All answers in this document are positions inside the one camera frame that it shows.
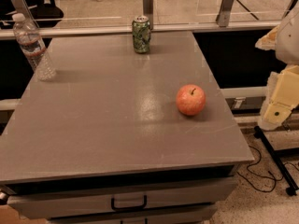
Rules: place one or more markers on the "grey upper drawer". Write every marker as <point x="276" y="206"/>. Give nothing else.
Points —
<point x="97" y="201"/>

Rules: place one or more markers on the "red apple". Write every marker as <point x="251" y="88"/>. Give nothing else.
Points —
<point x="190" y="100"/>

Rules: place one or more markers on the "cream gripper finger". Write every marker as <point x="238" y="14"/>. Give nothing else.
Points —
<point x="282" y="97"/>
<point x="268" y="41"/>

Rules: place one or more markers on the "green soda can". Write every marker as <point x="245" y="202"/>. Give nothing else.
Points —
<point x="141" y="34"/>

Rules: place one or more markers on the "black stand leg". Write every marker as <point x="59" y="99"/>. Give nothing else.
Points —
<point x="277" y="155"/>

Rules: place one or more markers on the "middle metal railing post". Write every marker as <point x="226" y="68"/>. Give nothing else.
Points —
<point x="148" y="11"/>

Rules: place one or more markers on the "black office chair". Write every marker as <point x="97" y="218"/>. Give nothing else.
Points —
<point x="47" y="15"/>

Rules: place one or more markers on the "grey lower drawer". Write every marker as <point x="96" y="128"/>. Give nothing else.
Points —
<point x="184" y="214"/>

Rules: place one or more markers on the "grey drawer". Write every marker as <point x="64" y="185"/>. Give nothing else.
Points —
<point x="97" y="201"/>
<point x="184" y="214"/>

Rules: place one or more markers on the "clear plastic water bottle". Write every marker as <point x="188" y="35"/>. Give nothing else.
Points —
<point x="33" y="47"/>

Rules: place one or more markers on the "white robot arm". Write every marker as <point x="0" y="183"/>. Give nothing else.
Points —
<point x="287" y="42"/>

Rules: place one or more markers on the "black drawer handle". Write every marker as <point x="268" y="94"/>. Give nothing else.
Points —
<point x="129" y="205"/>

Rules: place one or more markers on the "left metal railing post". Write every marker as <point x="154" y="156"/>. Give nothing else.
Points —
<point x="21" y="7"/>

